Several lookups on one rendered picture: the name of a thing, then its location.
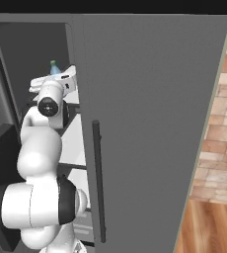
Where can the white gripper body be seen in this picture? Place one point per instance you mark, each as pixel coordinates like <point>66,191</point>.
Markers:
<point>36,85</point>

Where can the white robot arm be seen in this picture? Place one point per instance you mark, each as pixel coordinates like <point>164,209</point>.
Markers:
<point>39,158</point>

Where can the grey freezer door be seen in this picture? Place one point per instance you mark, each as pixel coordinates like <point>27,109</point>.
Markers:
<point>0,99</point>

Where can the white freezer shelf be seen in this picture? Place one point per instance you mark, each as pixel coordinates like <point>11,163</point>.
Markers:
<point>73,98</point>
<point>81,187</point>
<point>74,141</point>

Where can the grey fridge door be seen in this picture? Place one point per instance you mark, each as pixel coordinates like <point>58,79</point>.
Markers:
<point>151,115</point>

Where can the pale grey freezer drawer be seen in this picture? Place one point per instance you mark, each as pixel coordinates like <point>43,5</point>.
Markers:
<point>85,227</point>

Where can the clear water bottle green cap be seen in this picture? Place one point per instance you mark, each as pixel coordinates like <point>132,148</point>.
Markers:
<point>54,69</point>

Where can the grey fridge body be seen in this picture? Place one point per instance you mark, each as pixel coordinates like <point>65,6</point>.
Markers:
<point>33,46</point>

